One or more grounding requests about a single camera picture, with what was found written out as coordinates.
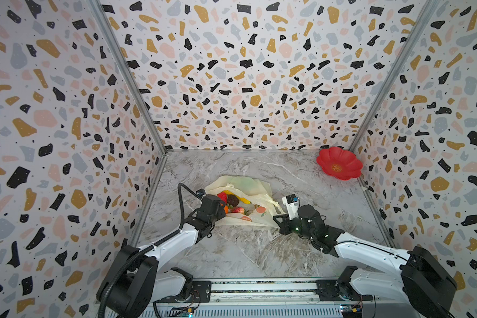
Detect yellow plastic fruit-print bag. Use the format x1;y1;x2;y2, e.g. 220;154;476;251
205;176;285;229

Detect red flower-shaped plate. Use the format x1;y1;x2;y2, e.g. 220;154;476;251
316;147;363;181

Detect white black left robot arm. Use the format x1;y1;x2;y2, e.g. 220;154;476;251
96;195;226;317

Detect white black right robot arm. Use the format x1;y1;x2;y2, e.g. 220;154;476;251
273;203;457;317

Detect red toy fruit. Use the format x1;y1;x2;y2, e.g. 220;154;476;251
217;192;228;204

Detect yellow toy banana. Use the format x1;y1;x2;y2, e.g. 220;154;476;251
236;195;251;204

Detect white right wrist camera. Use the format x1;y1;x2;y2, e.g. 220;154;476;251
282;194;300;220

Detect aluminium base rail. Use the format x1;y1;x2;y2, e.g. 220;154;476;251
95;277;422;318

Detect black corrugated left cable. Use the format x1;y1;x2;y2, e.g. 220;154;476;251
97;182;206;311

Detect aluminium left corner post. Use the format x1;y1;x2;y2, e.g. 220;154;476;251
87;0;167;158

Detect aluminium corner post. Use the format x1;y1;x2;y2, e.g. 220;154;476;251
348;0;438;152
87;0;167;158

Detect aluminium right corner post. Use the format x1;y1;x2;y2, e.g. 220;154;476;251
348;0;438;152

